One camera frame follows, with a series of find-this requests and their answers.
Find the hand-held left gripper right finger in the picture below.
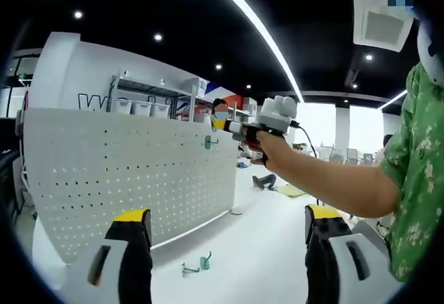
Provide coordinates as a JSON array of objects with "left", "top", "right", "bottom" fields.
[{"left": 304, "top": 203, "right": 403, "bottom": 304}]

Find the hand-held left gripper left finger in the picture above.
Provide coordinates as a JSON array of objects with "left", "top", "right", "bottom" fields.
[{"left": 60, "top": 208, "right": 154, "bottom": 304}]

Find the white perforated mounting plate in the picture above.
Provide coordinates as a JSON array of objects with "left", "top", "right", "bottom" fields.
[{"left": 22, "top": 108, "right": 241, "bottom": 267}]

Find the person's right hand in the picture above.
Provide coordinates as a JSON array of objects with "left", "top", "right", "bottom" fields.
[{"left": 244, "top": 128, "right": 291, "bottom": 172}]

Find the shelf rack with white boxes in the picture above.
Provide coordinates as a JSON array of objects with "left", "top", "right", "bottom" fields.
[{"left": 239, "top": 95, "right": 259, "bottom": 117}]

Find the grey curved tool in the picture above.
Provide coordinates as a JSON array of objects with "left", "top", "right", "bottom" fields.
[{"left": 252, "top": 174, "right": 278, "bottom": 192}]

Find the white storage bin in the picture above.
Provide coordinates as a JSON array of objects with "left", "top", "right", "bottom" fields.
[
  {"left": 116, "top": 98, "right": 133, "bottom": 115},
  {"left": 133, "top": 101, "right": 153, "bottom": 117},
  {"left": 152, "top": 103, "right": 171, "bottom": 118}
]

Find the yellow cloth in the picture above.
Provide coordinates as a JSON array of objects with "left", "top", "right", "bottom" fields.
[{"left": 276, "top": 183, "right": 307, "bottom": 200}]

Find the long ceiling light strip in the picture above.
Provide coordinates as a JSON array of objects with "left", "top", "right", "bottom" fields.
[{"left": 197, "top": 0, "right": 306, "bottom": 103}]

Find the grey metal shelf rack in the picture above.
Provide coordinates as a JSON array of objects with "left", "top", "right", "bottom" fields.
[{"left": 109, "top": 69, "right": 209, "bottom": 121}]

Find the short ceiling light strip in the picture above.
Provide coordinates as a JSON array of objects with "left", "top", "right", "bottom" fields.
[{"left": 381, "top": 88, "right": 409, "bottom": 110}]

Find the group of ceiling spotlights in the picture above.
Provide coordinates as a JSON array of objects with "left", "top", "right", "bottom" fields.
[{"left": 74, "top": 10, "right": 374, "bottom": 105}]

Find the black cabinet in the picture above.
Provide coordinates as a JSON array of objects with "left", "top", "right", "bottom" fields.
[{"left": 0, "top": 118, "right": 26, "bottom": 221}]

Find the ceiling air conditioner cassette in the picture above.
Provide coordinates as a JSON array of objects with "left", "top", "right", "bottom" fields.
[{"left": 352, "top": 0, "right": 416, "bottom": 54}]

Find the white worn device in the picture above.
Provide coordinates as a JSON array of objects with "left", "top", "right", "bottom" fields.
[{"left": 417, "top": 22, "right": 444, "bottom": 85}]

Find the glass office partition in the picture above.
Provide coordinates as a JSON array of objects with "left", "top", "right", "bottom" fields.
[{"left": 0, "top": 56, "right": 39, "bottom": 119}]

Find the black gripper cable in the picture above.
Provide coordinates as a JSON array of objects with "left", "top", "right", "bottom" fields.
[{"left": 292, "top": 122, "right": 318, "bottom": 158}]

